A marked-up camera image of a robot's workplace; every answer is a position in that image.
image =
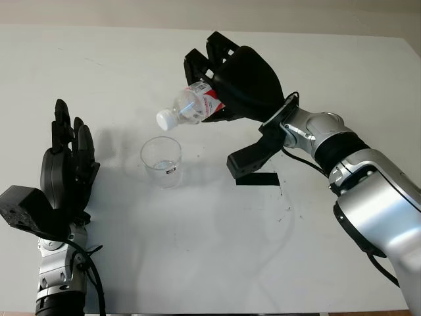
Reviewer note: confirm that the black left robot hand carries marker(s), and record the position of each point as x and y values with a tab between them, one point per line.
56	174

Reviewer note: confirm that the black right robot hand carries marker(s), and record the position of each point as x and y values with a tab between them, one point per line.
246	82

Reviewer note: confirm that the clear plastic water bottle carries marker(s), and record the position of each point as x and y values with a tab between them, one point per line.
187	105

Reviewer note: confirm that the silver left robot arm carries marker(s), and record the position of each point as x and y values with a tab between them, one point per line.
56	263

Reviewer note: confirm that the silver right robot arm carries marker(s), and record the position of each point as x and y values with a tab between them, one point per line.
378	204

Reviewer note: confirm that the clear glass cup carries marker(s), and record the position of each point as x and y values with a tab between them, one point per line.
161	164

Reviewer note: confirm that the black tape strip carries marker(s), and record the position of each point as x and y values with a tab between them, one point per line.
260	179

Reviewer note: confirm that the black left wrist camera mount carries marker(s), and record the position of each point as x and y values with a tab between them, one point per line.
23	204

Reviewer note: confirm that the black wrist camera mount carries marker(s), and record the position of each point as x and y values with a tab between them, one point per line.
23	204
253	158

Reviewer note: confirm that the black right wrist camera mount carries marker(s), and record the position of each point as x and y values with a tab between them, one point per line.
253	158

